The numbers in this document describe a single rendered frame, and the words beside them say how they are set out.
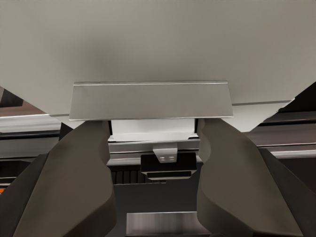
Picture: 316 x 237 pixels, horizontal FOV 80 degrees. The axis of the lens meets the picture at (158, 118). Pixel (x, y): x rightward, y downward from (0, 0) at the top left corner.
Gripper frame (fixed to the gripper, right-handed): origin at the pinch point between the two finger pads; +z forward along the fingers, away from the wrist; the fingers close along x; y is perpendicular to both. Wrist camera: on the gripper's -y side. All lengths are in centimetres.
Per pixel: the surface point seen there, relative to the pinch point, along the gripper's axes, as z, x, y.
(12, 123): 12.2, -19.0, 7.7
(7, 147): 30, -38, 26
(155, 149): 10.1, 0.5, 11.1
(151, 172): 18.6, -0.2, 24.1
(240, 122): 4.3, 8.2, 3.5
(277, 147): 23.5, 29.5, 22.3
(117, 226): 28, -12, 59
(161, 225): 1.0, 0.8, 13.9
